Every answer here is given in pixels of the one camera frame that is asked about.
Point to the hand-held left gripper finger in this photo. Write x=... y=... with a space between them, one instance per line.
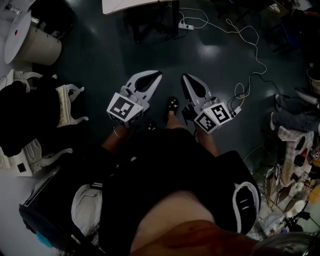
x=136 y=75
x=155 y=87

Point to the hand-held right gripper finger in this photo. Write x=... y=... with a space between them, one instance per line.
x=185 y=86
x=203 y=87

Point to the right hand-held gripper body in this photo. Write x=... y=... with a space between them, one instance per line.
x=212 y=117

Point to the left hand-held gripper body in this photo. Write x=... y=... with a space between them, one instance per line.
x=123 y=107

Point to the person's left forearm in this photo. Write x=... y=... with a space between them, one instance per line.
x=115 y=141

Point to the person's right forearm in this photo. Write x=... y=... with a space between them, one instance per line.
x=209 y=143

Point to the black shoe with yellow stars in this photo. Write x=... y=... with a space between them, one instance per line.
x=173 y=103
x=150 y=125

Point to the small white power adapter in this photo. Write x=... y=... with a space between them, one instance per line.
x=237 y=110

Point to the person's bare leg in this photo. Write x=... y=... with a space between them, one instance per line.
x=173 y=121

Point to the white carved ornate chair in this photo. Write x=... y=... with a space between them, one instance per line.
x=63 y=105

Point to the white power strip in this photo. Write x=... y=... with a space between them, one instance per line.
x=186 y=25

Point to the white desk with black legs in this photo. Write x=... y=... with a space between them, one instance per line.
x=125 y=5

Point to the person's black clothing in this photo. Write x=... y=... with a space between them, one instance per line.
x=160 y=170

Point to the checked beige cloth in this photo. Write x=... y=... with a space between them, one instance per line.
x=291 y=140

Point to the black garment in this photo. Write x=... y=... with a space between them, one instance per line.
x=27 y=112

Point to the blue chair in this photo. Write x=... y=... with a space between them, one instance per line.
x=292 y=30

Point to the white round side table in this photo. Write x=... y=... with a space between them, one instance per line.
x=35 y=42

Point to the white cloth bag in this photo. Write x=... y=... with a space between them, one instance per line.
x=86 y=210

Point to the pale round bucket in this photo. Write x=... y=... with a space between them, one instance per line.
x=314 y=77

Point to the black flat case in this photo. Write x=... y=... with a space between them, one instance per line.
x=45 y=200

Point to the clear glass vessel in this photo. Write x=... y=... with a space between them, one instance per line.
x=292 y=243

